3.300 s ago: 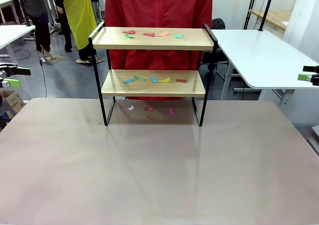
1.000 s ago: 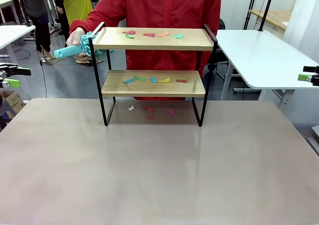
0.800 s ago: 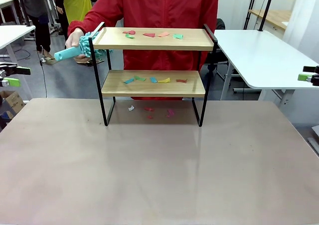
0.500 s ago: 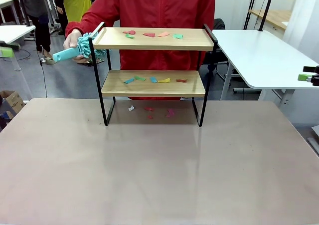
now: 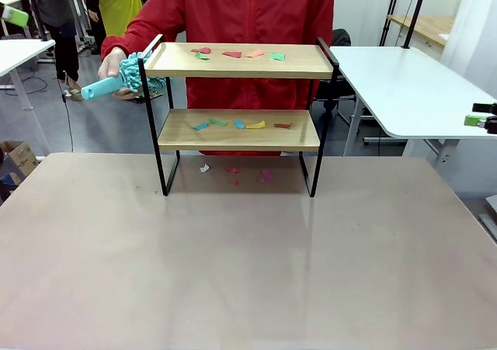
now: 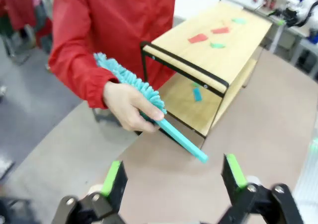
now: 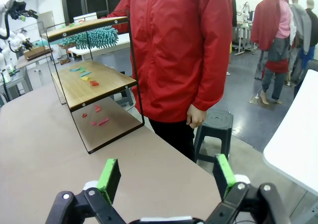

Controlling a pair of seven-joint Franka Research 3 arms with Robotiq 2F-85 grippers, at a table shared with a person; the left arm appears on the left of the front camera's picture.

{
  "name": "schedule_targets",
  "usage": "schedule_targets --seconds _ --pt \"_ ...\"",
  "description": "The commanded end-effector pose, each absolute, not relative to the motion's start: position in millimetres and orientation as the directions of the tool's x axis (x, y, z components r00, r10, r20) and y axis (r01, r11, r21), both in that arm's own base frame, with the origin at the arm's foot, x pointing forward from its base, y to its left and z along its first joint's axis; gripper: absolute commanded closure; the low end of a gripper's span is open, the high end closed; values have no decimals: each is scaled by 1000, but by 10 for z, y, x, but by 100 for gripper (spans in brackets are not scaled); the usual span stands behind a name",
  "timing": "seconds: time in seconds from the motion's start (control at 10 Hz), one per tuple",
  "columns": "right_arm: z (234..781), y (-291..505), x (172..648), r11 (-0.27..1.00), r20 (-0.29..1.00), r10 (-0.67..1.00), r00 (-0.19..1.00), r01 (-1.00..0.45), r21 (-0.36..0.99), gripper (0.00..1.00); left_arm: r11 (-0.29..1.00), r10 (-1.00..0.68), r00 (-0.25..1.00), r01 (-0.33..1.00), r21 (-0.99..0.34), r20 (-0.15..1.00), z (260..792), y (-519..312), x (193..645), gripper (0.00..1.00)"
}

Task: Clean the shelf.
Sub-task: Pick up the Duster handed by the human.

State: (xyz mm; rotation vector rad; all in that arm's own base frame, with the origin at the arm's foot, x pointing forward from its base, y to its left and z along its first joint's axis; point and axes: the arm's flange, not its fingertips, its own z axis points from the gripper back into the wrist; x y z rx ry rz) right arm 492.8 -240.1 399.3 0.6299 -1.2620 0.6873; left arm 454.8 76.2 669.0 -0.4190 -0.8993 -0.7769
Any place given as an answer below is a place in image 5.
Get white rectangular background table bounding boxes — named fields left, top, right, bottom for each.
left=0, top=38, right=57, bottom=113

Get person's right forearm red sleeve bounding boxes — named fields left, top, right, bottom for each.
left=101, top=16, right=156, bottom=62

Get person's right hand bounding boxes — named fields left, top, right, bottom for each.
left=97, top=46, right=137, bottom=101

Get brown cardboard box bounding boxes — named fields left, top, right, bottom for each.
left=0, top=140, right=40, bottom=186

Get background person in dark clothes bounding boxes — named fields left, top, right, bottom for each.
left=26, top=0, right=85, bottom=102

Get black stand pole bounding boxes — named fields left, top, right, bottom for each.
left=402, top=0, right=430, bottom=50

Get person in red jacket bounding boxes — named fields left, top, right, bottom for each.
left=123, top=0, right=335, bottom=157

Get white table with rounded corner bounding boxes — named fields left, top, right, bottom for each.
left=328, top=46, right=497, bottom=172

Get light wooden background table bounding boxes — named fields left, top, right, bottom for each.
left=387, top=14, right=455, bottom=48

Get thin black hanging cable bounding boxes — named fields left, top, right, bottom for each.
left=57, top=70, right=75, bottom=153

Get background person in yellow apron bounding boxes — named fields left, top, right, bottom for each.
left=71, top=0, right=151, bottom=56

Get black frame wooden shelf rack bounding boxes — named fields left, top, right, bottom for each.
left=137, top=34, right=340, bottom=198

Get black office chair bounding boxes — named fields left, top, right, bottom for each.
left=310, top=28, right=358, bottom=126

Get teal microfiber duster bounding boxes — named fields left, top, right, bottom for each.
left=80, top=51, right=168, bottom=102

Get black tripod legs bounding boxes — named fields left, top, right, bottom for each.
left=379, top=0, right=405, bottom=47

